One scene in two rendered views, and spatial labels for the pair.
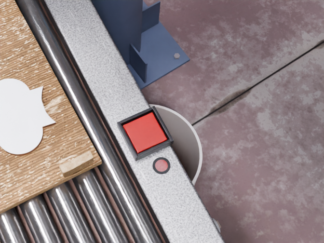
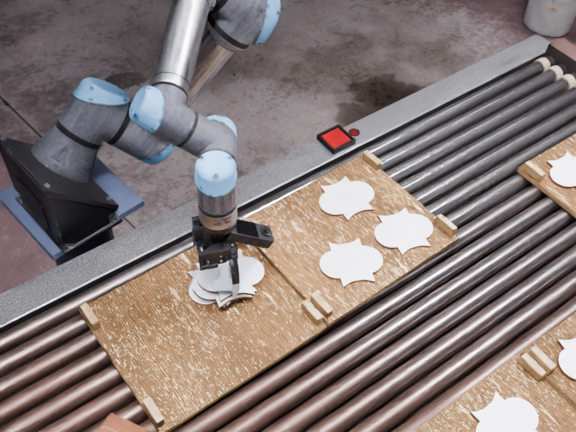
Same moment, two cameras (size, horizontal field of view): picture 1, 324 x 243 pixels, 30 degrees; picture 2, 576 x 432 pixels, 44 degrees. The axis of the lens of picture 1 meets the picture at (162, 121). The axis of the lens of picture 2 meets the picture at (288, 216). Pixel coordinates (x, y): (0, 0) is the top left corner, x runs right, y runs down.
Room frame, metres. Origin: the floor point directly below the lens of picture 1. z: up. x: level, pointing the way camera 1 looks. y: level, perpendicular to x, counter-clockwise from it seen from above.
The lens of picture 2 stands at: (0.63, 1.43, 2.25)
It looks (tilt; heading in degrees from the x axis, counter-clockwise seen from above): 50 degrees down; 266
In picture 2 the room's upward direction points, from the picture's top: 3 degrees clockwise
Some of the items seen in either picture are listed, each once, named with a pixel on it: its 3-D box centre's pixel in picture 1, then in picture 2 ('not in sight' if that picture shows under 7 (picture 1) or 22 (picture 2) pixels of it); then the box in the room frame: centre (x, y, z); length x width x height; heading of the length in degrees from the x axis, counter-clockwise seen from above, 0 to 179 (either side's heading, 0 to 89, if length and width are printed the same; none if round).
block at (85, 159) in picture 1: (76, 164); (371, 159); (0.32, 0.13, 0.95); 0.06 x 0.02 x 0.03; 126
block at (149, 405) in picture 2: not in sight; (153, 412); (0.82, 0.82, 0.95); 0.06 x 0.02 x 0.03; 126
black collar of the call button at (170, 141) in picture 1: (144, 133); (336, 139); (0.41, 0.03, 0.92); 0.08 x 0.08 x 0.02; 35
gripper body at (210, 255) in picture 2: not in sight; (215, 237); (0.71, 0.53, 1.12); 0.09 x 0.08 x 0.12; 15
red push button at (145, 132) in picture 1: (144, 133); (336, 139); (0.41, 0.03, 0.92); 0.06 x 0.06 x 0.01; 35
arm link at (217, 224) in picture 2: not in sight; (218, 212); (0.70, 0.53, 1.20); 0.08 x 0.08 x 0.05
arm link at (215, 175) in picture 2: not in sight; (216, 182); (0.70, 0.52, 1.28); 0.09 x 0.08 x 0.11; 91
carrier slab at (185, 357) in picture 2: not in sight; (202, 319); (0.74, 0.60, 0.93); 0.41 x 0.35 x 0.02; 36
